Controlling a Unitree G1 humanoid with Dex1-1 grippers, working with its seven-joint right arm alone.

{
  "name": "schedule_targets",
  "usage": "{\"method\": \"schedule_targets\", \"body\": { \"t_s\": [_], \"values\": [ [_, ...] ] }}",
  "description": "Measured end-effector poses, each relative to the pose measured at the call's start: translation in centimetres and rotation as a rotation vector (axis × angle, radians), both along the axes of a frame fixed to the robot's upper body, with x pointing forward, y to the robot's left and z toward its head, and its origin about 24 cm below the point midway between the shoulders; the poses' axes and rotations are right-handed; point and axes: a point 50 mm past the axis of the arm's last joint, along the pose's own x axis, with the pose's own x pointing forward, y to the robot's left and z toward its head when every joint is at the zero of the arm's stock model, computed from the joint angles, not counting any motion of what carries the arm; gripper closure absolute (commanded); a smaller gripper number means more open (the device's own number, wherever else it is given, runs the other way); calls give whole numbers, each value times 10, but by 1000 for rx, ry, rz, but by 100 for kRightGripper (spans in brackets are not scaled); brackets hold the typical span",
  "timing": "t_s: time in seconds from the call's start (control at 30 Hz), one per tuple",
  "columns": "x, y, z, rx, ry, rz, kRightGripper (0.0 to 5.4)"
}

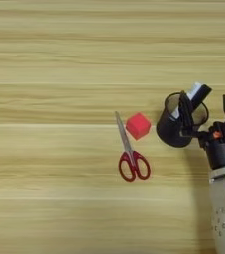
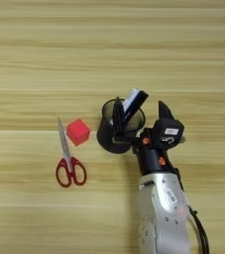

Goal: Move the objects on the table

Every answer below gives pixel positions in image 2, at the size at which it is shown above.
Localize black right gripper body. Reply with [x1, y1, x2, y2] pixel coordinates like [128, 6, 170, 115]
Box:
[131, 126, 178, 177]

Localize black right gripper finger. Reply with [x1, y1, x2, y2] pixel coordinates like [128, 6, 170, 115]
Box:
[112, 96, 133, 145]
[158, 100, 175, 121]

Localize black mesh pen cup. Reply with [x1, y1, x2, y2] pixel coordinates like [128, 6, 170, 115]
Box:
[96, 97, 147, 155]

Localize white pen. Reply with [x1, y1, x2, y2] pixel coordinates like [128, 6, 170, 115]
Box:
[109, 87, 141, 127]

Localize black marker pen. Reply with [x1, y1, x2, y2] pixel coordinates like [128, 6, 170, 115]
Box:
[120, 89, 150, 126]

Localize small black box white label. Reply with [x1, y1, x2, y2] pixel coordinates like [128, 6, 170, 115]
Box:
[151, 117, 185, 151]

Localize red cube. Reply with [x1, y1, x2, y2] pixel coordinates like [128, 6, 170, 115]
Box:
[65, 118, 92, 148]

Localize red handled scissors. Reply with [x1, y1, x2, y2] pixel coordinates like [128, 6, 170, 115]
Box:
[55, 116, 88, 190]

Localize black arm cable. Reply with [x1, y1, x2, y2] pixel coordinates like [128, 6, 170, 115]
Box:
[174, 167, 211, 254]

